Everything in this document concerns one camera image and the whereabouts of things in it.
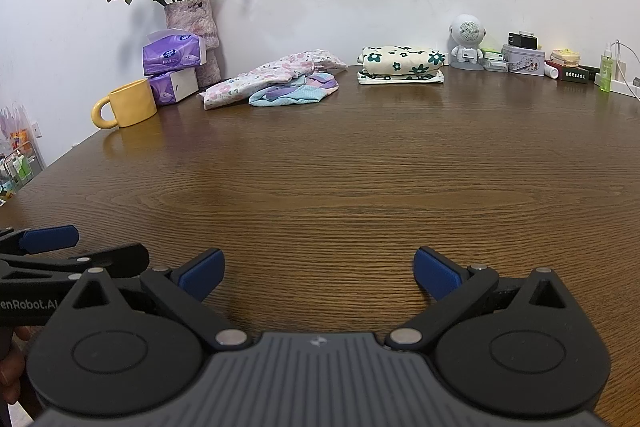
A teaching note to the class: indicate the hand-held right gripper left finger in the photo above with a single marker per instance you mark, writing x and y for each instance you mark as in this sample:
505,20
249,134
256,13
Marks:
202,274

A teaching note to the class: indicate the yellow cream jar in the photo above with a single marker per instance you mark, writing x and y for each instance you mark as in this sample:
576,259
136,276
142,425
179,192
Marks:
565,56

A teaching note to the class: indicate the white robot speaker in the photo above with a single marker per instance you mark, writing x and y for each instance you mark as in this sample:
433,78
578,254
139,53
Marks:
467,32

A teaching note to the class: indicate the storage cart with bottles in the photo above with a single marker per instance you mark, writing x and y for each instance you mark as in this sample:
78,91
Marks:
20,172

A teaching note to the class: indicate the white plug adapter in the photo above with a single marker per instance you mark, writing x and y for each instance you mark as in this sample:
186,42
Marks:
620,69

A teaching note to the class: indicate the yellow mug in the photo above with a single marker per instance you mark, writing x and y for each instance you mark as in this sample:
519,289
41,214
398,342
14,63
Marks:
132,104

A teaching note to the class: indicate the black labelled box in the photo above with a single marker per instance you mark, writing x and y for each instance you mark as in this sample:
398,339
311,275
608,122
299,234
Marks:
574,74

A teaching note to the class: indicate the folded white floral garment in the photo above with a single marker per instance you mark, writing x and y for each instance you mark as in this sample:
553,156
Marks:
400,79

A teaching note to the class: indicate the green spray bottle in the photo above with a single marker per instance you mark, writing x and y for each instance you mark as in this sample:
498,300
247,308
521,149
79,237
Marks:
606,72

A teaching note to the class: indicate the person's left hand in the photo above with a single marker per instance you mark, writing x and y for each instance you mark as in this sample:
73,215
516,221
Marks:
11,377

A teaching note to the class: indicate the pink blue purple garment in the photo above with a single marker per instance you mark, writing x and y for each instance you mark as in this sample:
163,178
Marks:
300,96

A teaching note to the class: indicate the pink floral dress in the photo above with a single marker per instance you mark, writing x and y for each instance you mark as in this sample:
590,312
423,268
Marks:
260,74

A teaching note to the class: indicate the white red tube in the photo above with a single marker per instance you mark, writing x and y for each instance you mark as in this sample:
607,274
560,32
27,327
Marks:
551,69

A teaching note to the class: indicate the folded cream floral garment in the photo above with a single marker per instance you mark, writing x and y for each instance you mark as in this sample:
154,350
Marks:
400,62

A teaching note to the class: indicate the white small packet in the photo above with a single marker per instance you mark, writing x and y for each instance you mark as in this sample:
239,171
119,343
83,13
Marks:
495,66

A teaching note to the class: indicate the black charger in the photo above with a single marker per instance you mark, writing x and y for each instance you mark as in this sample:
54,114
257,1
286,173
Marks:
522,41

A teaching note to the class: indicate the green small packet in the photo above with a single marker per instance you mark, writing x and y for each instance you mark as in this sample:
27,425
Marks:
492,54

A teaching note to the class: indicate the white wall socket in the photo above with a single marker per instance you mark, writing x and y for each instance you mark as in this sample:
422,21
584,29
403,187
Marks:
36,129

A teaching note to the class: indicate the clear printed plastic bags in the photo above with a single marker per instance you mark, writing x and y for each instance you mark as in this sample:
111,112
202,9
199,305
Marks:
12,127

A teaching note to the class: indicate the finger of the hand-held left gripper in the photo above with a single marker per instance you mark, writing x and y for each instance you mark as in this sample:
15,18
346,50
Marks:
125,257
50,237

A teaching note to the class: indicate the grey printed tin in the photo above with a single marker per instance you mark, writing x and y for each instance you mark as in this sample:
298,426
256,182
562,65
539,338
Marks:
522,62

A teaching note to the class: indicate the white power strip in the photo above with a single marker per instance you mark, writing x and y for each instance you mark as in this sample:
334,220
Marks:
625,88

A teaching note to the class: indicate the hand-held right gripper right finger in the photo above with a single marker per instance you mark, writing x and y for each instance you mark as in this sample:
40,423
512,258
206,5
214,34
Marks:
437,274

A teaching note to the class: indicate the purple tissue pack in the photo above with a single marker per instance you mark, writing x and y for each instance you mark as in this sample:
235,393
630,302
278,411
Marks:
170,54
167,89

